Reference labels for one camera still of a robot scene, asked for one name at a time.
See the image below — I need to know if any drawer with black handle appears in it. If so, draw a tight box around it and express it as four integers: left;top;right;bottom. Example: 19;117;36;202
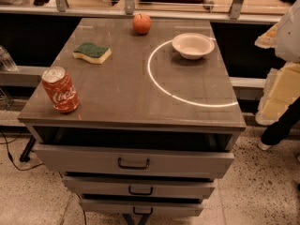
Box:
80;199;203;217
35;144;234;179
63;176;215;199

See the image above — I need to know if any black floor cable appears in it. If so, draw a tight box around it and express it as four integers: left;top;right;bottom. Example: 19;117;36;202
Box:
0;130;44;173

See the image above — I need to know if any person in black trousers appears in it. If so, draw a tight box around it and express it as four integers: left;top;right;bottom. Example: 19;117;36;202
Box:
258;97;300;151

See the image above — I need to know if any white paper bowl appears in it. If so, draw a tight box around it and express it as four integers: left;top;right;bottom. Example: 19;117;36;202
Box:
172;33;215;60

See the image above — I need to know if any middle drawer with black handle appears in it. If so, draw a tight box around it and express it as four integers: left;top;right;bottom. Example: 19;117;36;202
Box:
63;176;215;199

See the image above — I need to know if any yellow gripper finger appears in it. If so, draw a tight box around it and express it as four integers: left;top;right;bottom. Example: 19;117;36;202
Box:
254;23;278;49
255;62;300;126

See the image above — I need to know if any grey drawer cabinet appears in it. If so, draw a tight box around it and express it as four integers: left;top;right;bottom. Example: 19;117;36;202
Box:
17;17;248;225

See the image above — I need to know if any red Coca-Cola can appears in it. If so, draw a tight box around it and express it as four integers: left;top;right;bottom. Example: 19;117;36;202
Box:
42;67;79;113

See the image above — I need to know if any red apple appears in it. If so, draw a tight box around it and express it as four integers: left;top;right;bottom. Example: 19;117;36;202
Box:
132;13;152;35

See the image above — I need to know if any green and yellow sponge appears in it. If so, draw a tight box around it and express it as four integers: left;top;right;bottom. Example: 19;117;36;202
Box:
73;42;112;65

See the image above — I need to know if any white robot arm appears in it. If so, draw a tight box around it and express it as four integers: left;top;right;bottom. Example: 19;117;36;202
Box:
255;0;300;126

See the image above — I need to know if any bottom drawer with black handle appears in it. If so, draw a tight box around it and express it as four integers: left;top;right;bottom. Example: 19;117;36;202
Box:
80;199;203;217

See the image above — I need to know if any top drawer with black handle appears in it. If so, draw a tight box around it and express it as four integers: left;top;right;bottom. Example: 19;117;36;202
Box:
35;144;234;179

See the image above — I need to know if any clear plastic bottle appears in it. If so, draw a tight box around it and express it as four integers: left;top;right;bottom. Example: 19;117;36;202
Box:
0;46;18;71

